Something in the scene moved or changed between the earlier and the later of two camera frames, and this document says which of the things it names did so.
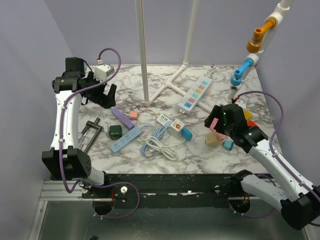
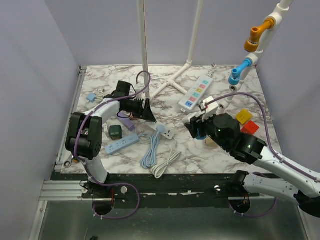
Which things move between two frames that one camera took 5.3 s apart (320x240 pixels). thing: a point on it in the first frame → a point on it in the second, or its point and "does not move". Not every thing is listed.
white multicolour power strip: x=192 y=96 does not move
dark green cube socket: x=115 y=132 does not move
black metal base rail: x=169 y=190 does not move
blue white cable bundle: x=154 y=142 → x=158 y=170
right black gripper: x=216 y=112 → x=196 y=122
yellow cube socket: x=248 y=115 does not move
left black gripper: x=105 y=101 → x=147 y=113
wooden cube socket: x=213 y=139 does not move
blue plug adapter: x=186 y=133 → x=199 y=137
